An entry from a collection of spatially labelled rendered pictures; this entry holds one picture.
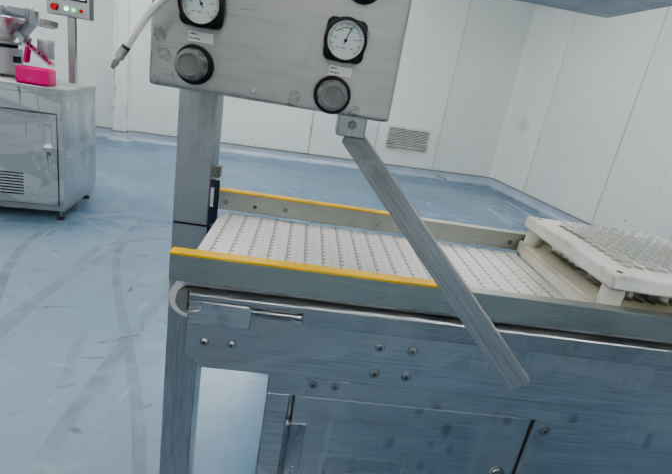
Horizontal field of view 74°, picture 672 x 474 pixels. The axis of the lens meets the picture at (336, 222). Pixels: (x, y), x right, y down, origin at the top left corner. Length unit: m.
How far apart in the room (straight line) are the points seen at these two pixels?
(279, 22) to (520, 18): 6.14
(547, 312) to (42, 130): 2.73
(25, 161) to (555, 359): 2.81
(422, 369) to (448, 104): 5.63
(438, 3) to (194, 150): 5.40
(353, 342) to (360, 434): 0.19
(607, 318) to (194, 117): 0.65
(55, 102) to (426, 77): 4.29
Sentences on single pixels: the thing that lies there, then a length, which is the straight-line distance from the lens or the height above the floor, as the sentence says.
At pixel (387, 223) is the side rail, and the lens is 0.77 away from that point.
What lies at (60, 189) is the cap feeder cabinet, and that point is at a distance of 3.01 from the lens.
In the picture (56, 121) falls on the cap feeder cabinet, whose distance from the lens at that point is 2.93.
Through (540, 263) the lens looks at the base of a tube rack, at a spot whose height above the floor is 0.83.
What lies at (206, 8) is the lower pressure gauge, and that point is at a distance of 0.42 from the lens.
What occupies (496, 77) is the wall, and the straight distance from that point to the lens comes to 6.38.
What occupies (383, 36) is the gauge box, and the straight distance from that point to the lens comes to 0.43.
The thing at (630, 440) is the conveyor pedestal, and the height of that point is 0.62.
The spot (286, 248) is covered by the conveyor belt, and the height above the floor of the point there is 0.82.
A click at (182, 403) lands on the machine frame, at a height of 0.40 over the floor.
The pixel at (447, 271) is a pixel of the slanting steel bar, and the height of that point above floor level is 0.90.
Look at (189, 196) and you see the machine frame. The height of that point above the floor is 0.83.
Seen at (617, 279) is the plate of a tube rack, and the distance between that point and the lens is 0.65.
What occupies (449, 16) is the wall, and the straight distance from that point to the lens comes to 6.08.
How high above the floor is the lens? 1.06
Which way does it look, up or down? 18 degrees down
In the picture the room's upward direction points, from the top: 10 degrees clockwise
